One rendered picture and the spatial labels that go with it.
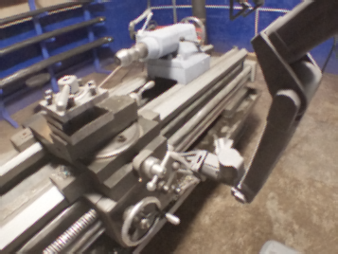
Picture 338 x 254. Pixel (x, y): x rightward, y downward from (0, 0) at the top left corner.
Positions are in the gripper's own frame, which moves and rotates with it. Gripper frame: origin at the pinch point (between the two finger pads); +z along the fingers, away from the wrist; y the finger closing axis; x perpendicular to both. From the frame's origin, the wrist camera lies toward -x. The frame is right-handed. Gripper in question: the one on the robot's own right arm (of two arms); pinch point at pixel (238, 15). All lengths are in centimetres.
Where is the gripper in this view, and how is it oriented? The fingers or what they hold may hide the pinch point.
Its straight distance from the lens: 75.4
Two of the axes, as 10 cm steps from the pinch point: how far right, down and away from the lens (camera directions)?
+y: -6.3, 4.8, -6.1
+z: -3.1, 5.7, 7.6
